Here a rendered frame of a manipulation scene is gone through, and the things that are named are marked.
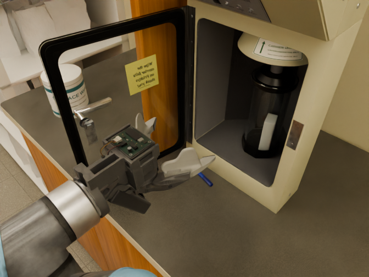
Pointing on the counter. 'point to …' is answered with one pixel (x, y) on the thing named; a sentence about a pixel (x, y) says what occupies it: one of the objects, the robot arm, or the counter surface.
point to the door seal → (107, 37)
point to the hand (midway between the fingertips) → (184, 138)
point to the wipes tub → (49, 94)
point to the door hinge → (190, 12)
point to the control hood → (305, 16)
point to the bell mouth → (270, 51)
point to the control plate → (260, 12)
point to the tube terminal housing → (218, 167)
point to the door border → (102, 40)
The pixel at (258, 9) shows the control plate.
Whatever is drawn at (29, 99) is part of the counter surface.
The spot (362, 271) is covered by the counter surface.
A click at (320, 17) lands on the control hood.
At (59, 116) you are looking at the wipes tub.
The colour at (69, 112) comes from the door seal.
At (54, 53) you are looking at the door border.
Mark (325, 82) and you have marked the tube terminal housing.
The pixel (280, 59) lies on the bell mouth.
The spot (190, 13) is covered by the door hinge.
